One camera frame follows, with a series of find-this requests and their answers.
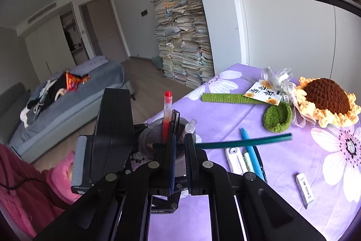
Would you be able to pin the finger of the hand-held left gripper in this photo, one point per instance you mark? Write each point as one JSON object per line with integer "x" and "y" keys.
{"x": 166, "y": 203}
{"x": 141, "y": 127}

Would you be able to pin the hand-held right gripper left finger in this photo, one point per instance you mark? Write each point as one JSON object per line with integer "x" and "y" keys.
{"x": 172, "y": 164}

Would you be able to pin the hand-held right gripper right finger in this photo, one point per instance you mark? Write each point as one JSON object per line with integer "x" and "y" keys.
{"x": 189, "y": 164}

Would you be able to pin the grey felt pen holder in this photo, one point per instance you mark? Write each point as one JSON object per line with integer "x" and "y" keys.
{"x": 146, "y": 142}

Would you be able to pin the red capped pen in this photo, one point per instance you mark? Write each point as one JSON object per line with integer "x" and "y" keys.
{"x": 167, "y": 116}

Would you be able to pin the black pen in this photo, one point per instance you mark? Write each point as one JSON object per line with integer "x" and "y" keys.
{"x": 175, "y": 121}

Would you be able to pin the pink checked pen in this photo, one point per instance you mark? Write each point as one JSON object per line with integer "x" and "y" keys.
{"x": 189, "y": 128}

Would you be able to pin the white correction tape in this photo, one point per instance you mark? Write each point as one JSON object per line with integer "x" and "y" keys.
{"x": 234, "y": 159}

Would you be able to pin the dark green pencil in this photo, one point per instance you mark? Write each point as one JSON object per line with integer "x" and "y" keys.
{"x": 239, "y": 141}

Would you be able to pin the light green pen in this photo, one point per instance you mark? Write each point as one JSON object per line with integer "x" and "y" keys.
{"x": 248, "y": 162}

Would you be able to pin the blue pen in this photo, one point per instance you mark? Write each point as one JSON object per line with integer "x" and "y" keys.
{"x": 251, "y": 153}

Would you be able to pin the white eraser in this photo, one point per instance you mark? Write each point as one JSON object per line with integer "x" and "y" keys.
{"x": 304, "y": 188}

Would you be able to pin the person's left forearm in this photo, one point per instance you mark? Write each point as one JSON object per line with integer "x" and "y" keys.
{"x": 60, "y": 176}

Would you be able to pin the grey bed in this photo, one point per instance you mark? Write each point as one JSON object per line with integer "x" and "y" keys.
{"x": 84, "y": 99}

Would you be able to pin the red snack bag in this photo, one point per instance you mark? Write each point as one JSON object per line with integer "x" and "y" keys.
{"x": 74, "y": 81}

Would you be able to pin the grey green bag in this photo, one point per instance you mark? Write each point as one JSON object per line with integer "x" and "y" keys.
{"x": 158, "y": 62}

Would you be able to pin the pile of clothes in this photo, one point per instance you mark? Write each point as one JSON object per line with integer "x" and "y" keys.
{"x": 48, "y": 94}

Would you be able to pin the green crochet stem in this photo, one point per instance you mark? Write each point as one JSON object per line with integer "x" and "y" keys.
{"x": 225, "y": 98}

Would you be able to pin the stack of magazines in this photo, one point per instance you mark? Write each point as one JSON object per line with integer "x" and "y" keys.
{"x": 183, "y": 40}

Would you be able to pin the purple floral tablecloth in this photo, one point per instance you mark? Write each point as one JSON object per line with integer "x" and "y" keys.
{"x": 282, "y": 201}

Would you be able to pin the green crochet leaf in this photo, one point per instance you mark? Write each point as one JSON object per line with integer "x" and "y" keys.
{"x": 277, "y": 118}

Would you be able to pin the white sunflower gift card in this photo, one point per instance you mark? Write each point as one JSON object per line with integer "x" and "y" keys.
{"x": 262, "y": 95}

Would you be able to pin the brown door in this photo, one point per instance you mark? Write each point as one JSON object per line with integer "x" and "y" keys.
{"x": 104, "y": 29}

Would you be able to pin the white wardrobe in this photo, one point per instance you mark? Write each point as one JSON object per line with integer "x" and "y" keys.
{"x": 42, "y": 46}

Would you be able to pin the person's pink clothing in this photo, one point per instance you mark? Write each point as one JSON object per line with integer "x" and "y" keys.
{"x": 17, "y": 187}

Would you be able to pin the white ribbon bow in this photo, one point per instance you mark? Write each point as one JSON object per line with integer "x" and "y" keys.
{"x": 282, "y": 77}

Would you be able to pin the air vent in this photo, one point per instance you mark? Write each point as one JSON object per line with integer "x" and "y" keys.
{"x": 42, "y": 14}

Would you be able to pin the crochet sunflower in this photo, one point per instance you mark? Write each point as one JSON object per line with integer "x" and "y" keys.
{"x": 324, "y": 94}

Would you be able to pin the white bookcase with glass doors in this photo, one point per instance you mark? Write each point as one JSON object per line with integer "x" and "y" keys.
{"x": 282, "y": 32}

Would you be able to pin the black wall switch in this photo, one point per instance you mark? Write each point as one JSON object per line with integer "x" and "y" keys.
{"x": 144, "y": 13}

